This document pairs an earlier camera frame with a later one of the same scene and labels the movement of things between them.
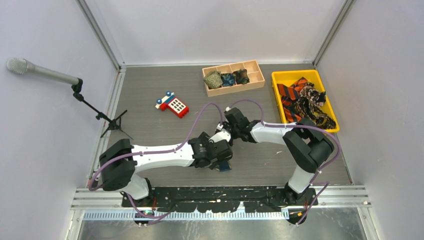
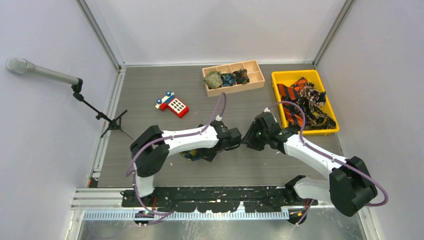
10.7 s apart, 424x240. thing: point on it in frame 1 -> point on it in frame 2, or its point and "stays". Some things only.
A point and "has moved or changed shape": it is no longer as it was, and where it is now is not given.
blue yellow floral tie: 224,166 has moved or changed shape
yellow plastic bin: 288,77 stays
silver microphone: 21,66 stays
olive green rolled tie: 213,79 stays
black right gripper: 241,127 -> 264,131
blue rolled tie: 228,79 stays
